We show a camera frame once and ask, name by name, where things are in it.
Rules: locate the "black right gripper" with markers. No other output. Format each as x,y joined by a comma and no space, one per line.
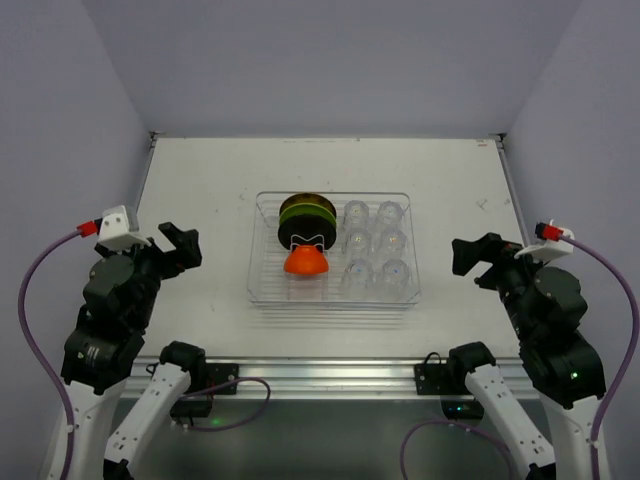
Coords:
495,265

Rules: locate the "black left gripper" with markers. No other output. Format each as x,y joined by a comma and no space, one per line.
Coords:
163,258

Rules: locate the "orange plastic bowl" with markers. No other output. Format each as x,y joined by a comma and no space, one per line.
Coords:
306,260

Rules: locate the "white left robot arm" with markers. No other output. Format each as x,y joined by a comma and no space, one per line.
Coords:
99,354

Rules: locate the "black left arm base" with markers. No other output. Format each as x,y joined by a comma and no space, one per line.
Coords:
219,374

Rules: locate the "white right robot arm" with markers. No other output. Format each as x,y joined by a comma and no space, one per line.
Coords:
545,306

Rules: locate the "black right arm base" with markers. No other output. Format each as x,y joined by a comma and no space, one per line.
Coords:
432,376

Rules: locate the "clear plastic dish rack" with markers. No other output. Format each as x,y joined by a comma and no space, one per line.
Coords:
270,286

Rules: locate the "green plate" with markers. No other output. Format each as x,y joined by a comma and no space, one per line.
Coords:
308,209

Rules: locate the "black plate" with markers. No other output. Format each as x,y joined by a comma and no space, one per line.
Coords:
307,230

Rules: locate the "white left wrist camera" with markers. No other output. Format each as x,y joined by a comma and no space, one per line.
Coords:
119,226

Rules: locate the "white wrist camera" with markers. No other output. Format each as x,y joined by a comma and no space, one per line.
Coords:
549,246
119,226

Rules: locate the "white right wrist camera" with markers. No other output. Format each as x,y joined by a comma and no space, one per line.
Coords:
549,246

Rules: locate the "aluminium mounting rail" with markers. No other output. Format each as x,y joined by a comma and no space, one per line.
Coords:
330,378

